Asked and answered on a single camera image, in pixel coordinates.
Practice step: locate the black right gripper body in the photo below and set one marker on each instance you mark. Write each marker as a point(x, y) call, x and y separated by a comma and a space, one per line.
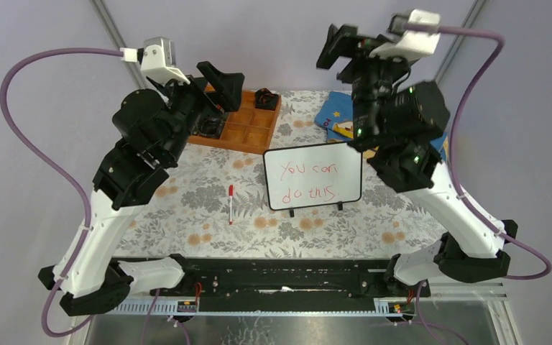
point(371, 78)

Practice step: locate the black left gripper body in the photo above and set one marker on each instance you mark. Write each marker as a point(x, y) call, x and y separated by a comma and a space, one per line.
point(185, 102)

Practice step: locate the red white marker pen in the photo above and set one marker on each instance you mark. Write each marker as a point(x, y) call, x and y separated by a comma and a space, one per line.
point(231, 204)

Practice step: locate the white whiteboard black frame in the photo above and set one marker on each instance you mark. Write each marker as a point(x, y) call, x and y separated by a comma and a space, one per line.
point(312, 175)

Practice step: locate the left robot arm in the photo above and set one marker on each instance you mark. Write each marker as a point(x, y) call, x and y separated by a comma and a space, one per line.
point(155, 124)

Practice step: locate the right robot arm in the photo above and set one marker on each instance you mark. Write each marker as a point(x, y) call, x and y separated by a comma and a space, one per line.
point(400, 124)

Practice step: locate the wooden compartment tray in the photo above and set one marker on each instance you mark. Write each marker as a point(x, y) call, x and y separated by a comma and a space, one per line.
point(250, 129)

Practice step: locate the blue pikachu cloth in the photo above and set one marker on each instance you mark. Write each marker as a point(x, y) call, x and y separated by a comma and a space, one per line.
point(336, 117)

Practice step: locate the floral tablecloth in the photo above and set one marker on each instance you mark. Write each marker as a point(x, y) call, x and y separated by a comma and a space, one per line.
point(189, 215)

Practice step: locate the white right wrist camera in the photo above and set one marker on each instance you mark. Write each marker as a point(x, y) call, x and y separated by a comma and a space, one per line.
point(408, 44)

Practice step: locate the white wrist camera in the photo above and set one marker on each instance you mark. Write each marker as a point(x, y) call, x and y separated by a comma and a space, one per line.
point(156, 60)
point(408, 44)

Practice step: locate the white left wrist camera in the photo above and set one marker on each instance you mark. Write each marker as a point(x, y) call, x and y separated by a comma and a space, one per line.
point(156, 60)

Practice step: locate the aluminium frame post left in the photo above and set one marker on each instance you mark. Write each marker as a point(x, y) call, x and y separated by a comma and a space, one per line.
point(117, 39)

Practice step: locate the aluminium frame post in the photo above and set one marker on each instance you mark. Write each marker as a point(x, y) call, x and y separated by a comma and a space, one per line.
point(117, 39)
point(469, 21)

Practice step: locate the aluminium frame post right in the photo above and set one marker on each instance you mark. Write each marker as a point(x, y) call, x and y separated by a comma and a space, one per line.
point(469, 21)

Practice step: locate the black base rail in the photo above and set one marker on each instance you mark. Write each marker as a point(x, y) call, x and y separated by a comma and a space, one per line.
point(283, 285)

